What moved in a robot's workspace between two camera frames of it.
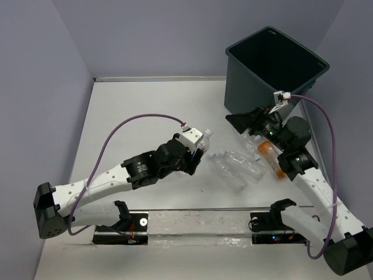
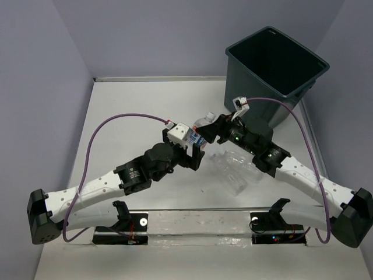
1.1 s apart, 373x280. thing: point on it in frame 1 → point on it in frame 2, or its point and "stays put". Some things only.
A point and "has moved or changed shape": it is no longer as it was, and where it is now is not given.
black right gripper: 242,121 → 223,123
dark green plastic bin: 264,63 stays put
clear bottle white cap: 251,170 stays put
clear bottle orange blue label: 204,142 has moved or changed shape
